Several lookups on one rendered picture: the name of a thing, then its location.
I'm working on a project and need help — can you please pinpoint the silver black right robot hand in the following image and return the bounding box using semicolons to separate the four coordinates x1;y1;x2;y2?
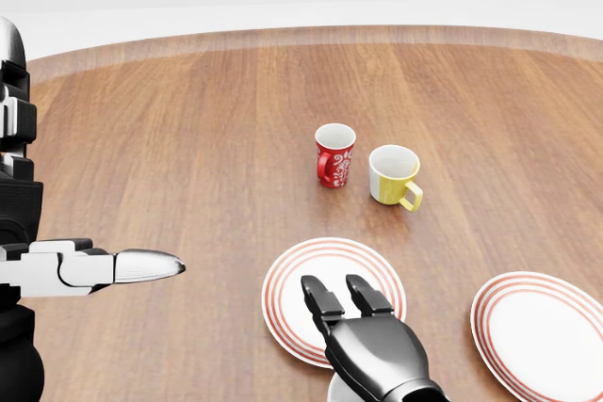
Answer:
300;273;448;402

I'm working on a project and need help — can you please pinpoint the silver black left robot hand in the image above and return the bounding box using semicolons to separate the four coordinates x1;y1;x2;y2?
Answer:
0;15;187;346

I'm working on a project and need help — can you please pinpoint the white plate with red rings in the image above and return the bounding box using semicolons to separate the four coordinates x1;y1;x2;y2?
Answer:
469;271;603;402
261;236;407;369

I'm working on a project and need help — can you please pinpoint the white and yellow mug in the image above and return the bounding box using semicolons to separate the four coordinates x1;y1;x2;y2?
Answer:
367;144;424;214

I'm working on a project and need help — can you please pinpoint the red patterned mug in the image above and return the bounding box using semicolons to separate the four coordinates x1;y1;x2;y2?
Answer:
314;122;357;189

